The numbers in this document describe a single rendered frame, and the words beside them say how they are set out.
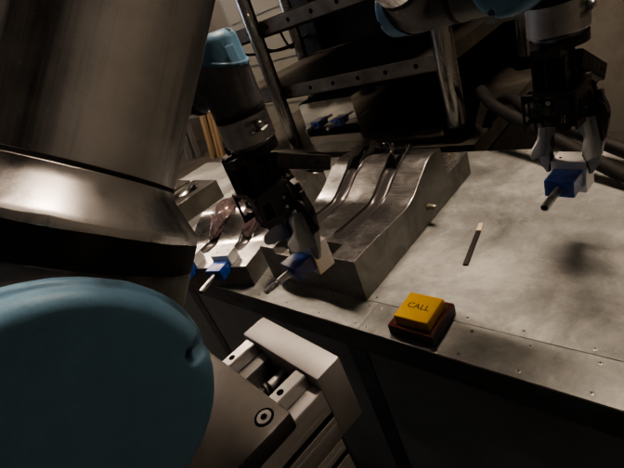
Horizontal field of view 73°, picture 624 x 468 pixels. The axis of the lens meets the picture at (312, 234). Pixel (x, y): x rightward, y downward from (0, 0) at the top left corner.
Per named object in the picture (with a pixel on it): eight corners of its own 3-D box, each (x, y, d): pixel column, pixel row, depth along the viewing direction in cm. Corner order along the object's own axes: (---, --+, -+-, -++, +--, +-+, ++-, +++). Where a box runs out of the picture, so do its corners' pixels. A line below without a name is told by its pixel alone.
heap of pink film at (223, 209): (256, 236, 104) (243, 209, 100) (202, 240, 112) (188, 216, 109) (297, 186, 123) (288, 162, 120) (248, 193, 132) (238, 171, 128)
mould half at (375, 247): (367, 300, 79) (345, 240, 72) (274, 278, 96) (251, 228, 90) (471, 173, 107) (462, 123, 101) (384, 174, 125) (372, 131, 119)
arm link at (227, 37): (191, 40, 60) (243, 19, 57) (224, 114, 65) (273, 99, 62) (163, 51, 53) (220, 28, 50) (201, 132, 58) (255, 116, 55)
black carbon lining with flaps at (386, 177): (349, 248, 83) (334, 206, 78) (292, 240, 94) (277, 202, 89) (427, 165, 103) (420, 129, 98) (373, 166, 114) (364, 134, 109)
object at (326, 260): (279, 309, 67) (266, 283, 65) (263, 300, 71) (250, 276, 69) (334, 263, 73) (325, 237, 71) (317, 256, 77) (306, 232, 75)
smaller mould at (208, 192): (182, 226, 144) (172, 208, 141) (161, 222, 155) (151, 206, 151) (224, 196, 156) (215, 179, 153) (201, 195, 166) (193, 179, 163)
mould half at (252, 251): (254, 285, 96) (235, 246, 91) (174, 287, 109) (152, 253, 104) (328, 182, 133) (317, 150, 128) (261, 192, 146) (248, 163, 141)
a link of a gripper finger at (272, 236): (266, 259, 74) (253, 217, 68) (290, 240, 77) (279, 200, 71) (277, 266, 72) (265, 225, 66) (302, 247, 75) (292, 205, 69)
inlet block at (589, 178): (564, 225, 62) (562, 193, 59) (528, 221, 65) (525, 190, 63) (594, 182, 68) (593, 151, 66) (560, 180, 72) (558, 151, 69)
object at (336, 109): (363, 140, 162) (350, 96, 154) (312, 144, 180) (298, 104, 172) (422, 93, 190) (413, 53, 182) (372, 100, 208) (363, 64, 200)
